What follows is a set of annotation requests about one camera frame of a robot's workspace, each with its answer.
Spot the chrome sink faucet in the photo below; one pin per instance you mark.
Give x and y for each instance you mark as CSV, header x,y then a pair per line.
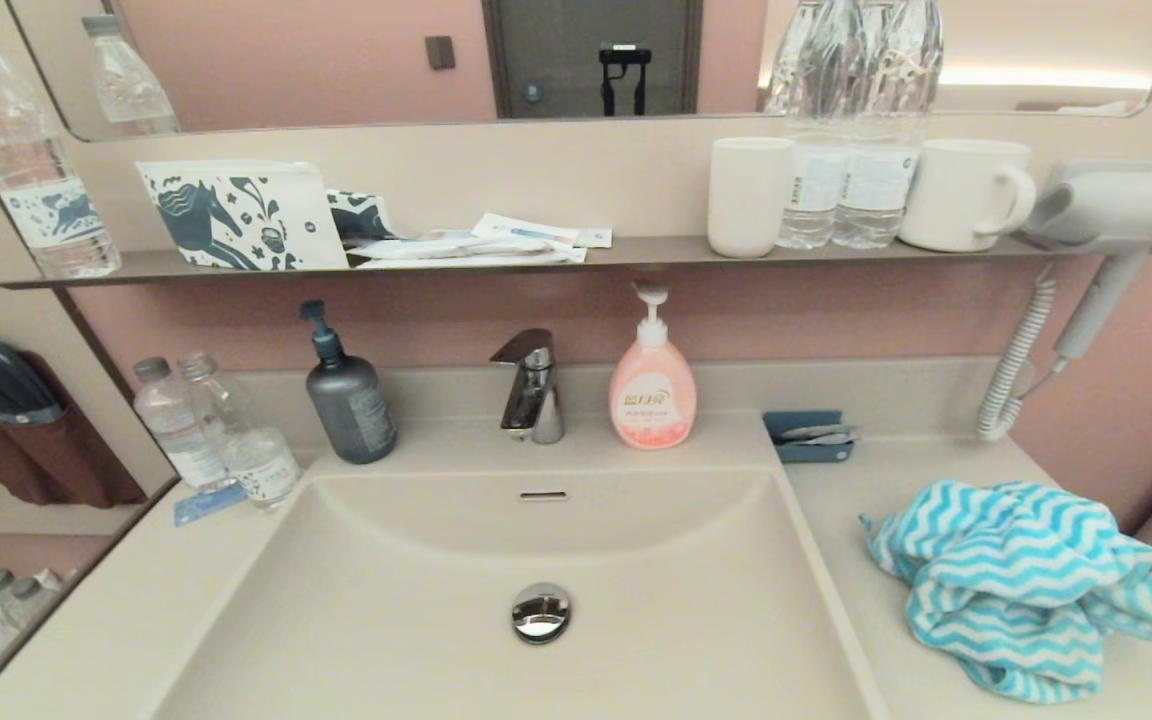
x,y
536,400

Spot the teal white striped cloth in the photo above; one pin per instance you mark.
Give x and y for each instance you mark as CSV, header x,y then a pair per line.
x,y
1016,590

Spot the beige sink basin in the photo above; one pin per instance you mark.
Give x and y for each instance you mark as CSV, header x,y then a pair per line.
x,y
386,620

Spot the pink soap pump bottle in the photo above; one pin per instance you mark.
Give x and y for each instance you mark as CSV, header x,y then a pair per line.
x,y
651,400

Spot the white blue sachet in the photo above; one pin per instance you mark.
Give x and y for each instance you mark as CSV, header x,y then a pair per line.
x,y
536,230

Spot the long white sachet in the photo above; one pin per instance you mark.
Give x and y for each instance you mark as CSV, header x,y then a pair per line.
x,y
456,252

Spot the dark grey pump bottle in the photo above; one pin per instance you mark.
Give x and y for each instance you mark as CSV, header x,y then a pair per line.
x,y
351,410

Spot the silvery packet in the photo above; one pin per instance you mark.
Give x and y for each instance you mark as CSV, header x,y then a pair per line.
x,y
816,434

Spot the small blue tray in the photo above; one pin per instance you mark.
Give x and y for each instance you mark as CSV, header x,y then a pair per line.
x,y
811,452

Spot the small horse print packet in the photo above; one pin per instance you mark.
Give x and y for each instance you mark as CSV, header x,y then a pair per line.
x,y
361,215

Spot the water bottle plain white label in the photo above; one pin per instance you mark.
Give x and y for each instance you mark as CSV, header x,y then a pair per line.
x,y
176,430
812,190

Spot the clear water bottles on counter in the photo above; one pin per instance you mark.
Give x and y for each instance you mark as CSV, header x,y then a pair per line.
x,y
258,462

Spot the water bottles on shelf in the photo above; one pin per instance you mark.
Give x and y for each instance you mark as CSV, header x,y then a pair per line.
x,y
876,190

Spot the white horse print pouch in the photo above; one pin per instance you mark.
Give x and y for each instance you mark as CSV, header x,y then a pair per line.
x,y
236,215

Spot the small blue card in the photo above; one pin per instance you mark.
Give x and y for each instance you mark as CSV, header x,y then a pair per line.
x,y
201,507

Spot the brown fabric pocket holder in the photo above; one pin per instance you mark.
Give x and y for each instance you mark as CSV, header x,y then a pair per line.
x,y
56,460

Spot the black slipper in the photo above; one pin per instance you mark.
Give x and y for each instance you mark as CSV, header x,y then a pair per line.
x,y
6,385

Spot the grey hair dryer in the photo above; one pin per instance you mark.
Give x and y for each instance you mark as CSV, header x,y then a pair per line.
x,y
1126,208

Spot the water bottle horse print label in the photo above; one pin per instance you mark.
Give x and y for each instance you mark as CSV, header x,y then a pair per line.
x,y
26,170

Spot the grey metal wall shelf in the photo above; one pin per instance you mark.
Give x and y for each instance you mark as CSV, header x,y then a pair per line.
x,y
646,252

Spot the wall mirror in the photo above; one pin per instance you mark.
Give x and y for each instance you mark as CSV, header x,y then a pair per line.
x,y
336,60

